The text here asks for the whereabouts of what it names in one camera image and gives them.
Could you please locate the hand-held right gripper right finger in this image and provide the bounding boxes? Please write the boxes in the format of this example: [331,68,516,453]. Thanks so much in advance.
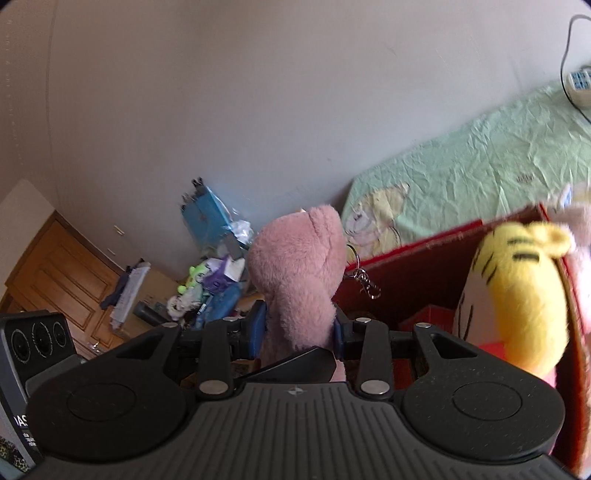
[331,307,488,398]

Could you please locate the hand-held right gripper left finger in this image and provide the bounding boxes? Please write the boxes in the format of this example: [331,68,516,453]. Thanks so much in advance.
[99,300,269,400]

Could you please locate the pink plush bear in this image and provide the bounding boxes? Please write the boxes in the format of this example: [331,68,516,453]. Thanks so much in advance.
[247,205,383,384]

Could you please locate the red cardboard box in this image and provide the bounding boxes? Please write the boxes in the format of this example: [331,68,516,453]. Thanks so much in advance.
[332,203,591,476]

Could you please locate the yellow tiger plush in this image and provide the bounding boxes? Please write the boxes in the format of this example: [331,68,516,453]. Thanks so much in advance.
[452,222,575,388]

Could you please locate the blue patterned pouch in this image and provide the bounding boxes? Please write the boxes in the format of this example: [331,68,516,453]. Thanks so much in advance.
[194,284,243,329]

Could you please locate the purple white toy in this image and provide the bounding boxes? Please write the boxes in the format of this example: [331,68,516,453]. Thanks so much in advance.
[205,257,246,294]

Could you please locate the white plush toy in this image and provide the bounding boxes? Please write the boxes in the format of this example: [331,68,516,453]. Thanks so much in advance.
[166,295,200,320]

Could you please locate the wooden door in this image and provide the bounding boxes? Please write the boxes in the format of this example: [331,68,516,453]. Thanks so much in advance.
[0,210,148,361]

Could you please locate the green toy figure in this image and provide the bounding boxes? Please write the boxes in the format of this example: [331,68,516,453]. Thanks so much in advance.
[178,263,208,295]

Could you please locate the brown cardboard box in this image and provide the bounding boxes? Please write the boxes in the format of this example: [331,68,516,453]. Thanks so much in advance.
[134,268,182,324]

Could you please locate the white ribbed board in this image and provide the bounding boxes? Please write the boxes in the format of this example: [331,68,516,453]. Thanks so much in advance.
[110,262,151,330]

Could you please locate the green cartoon bed sheet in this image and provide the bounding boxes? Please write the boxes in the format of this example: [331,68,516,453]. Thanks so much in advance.
[342,78,591,259]

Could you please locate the white power strip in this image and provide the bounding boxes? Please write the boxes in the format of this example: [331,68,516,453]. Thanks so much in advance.
[566,67,591,109]

